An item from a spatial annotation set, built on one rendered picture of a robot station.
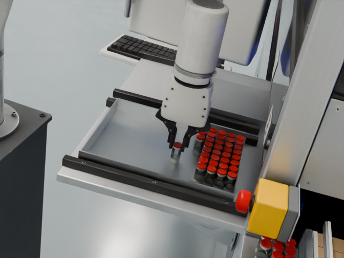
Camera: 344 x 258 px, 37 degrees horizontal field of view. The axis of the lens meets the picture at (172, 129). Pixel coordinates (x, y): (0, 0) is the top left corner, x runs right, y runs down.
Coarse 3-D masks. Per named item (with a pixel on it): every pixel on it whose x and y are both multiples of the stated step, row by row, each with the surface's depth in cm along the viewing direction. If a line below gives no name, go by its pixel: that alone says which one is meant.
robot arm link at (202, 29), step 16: (192, 0) 97; (208, 0) 98; (192, 16) 96; (208, 16) 95; (224, 16) 96; (192, 32) 97; (208, 32) 96; (192, 48) 98; (208, 48) 98; (192, 64) 100; (208, 64) 100
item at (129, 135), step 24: (120, 120) 128; (144, 120) 130; (96, 144) 117; (120, 144) 119; (144, 144) 120; (168, 144) 122; (192, 144) 124; (120, 168) 108; (144, 168) 107; (168, 168) 114; (192, 168) 116; (216, 192) 106
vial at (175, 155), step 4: (172, 148) 115; (176, 148) 114; (180, 148) 114; (172, 152) 115; (176, 152) 114; (180, 152) 115; (172, 156) 115; (176, 156) 115; (172, 160) 116; (176, 160) 116
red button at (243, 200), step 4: (240, 192) 90; (244, 192) 89; (248, 192) 90; (240, 196) 89; (244, 196) 89; (248, 196) 89; (236, 200) 90; (240, 200) 89; (244, 200) 89; (248, 200) 89; (236, 204) 89; (240, 204) 89; (244, 204) 88; (248, 204) 88; (236, 208) 90; (240, 208) 89; (244, 208) 89; (244, 212) 90
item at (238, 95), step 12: (228, 72) 157; (216, 84) 154; (228, 84) 156; (240, 84) 157; (252, 84) 157; (264, 84) 156; (216, 96) 148; (228, 96) 149; (240, 96) 151; (252, 96) 152; (264, 96) 153; (216, 108) 135; (228, 108) 143; (240, 108) 144; (252, 108) 146; (264, 108) 147; (240, 120) 135; (252, 120) 134; (264, 120) 141; (264, 132) 135
